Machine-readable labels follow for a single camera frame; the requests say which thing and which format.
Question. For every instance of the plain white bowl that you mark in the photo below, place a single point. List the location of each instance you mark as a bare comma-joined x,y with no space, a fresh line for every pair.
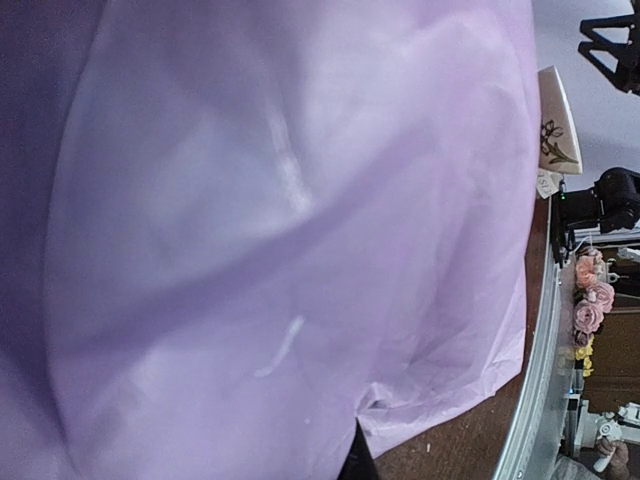
559,144

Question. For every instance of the pink yellow flowers beyond table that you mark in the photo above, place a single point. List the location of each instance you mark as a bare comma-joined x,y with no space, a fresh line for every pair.
594,297

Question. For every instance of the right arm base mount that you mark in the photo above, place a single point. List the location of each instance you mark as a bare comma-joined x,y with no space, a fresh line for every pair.
611,204

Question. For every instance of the purple pink wrapping paper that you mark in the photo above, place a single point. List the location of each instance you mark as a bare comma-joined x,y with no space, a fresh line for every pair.
235,234

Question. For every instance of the beige ribbon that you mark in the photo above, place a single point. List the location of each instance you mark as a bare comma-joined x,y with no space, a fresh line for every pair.
548,183

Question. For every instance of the front aluminium rail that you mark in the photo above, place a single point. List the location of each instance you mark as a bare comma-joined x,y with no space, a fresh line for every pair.
534,435

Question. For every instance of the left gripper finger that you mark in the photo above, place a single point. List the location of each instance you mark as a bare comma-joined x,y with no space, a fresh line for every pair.
359,463

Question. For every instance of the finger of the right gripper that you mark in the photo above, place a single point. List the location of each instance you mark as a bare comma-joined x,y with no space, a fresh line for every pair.
624,77

